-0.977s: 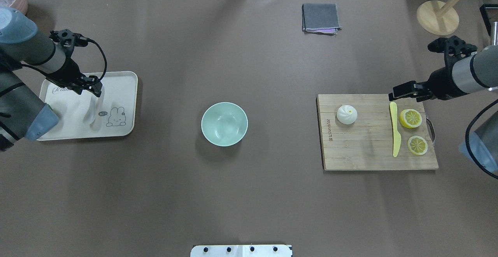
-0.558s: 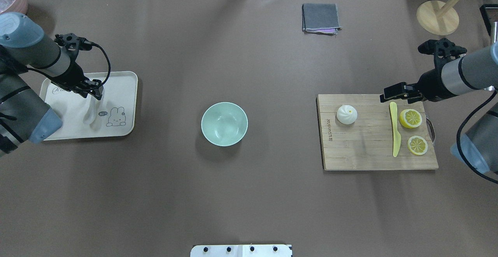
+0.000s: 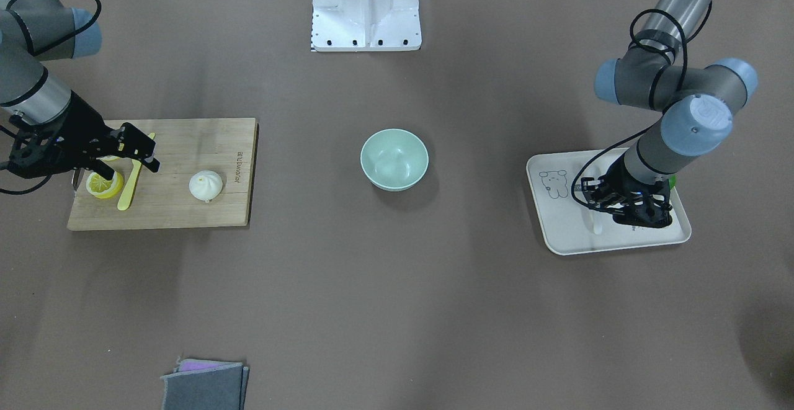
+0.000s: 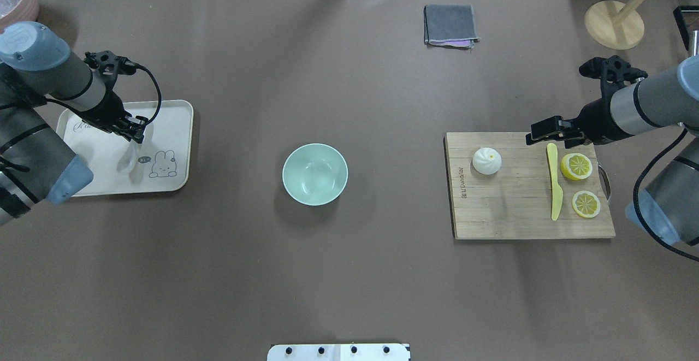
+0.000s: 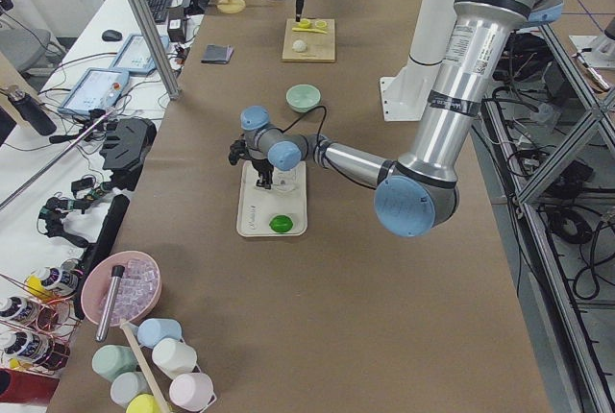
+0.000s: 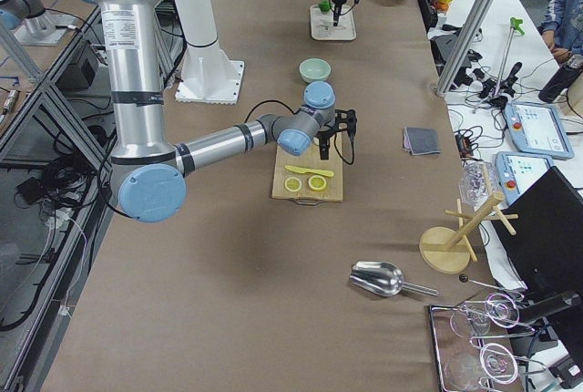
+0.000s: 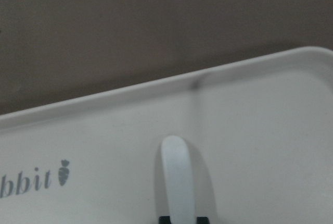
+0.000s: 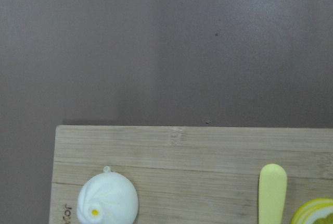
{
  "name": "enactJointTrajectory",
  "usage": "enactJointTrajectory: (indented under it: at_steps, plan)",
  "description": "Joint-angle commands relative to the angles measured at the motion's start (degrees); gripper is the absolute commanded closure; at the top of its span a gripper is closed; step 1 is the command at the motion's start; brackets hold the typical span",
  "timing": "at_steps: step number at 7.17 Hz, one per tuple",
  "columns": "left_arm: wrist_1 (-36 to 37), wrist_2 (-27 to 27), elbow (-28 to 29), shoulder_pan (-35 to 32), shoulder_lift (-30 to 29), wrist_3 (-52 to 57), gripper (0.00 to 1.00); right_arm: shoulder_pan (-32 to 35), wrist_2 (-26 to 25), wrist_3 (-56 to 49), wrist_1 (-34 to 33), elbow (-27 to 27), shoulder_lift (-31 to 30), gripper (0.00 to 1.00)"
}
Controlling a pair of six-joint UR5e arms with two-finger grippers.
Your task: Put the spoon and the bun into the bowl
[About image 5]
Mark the mint green bowl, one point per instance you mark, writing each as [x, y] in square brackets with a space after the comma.
[303, 98]

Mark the pink bowl with ice cubes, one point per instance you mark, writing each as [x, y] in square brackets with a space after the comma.
[138, 293]

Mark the green cup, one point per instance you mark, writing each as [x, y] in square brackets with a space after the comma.
[111, 361]

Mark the metal tube in pink bowl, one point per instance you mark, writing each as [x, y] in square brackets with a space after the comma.
[102, 331]

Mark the white cup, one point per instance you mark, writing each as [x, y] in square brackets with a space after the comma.
[174, 357]

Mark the teach pendant tablet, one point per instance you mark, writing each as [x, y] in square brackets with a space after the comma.
[134, 56]
[98, 88]

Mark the copper wire bottle rack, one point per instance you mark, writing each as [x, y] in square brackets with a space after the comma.
[38, 322]

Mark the aluminium frame post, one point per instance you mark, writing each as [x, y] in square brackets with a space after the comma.
[149, 30]

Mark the yellow cup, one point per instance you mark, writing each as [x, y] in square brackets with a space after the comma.
[143, 403]

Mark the black computer mouse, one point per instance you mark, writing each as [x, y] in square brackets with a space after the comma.
[111, 36]

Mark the white steamed bun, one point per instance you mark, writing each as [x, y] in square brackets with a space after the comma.
[299, 46]

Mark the far teach pendant tablet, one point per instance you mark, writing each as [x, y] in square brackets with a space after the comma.
[134, 56]

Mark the grey cup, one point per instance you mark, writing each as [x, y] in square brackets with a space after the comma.
[127, 386]

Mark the grey folded cloth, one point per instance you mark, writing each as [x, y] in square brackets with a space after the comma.
[217, 54]

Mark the black plastic bracket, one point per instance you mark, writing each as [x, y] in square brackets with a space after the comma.
[126, 145]

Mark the yellow plastic knife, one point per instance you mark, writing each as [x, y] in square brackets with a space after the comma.
[309, 30]

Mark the light blue cup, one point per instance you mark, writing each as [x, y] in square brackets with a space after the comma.
[151, 331]

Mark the green lime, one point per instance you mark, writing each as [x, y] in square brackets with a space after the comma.
[281, 223]

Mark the near teach pendant tablet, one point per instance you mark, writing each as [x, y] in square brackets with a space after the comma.
[98, 88]

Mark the lemon half near handle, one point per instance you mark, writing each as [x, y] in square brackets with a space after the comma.
[304, 23]

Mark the cream rabbit tray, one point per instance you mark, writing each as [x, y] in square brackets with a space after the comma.
[257, 206]

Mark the pink cup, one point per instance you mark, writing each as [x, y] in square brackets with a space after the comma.
[192, 392]

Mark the black water bottle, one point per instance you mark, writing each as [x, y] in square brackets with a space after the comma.
[30, 110]

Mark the bamboo cutting board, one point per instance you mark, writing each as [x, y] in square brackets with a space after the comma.
[320, 48]

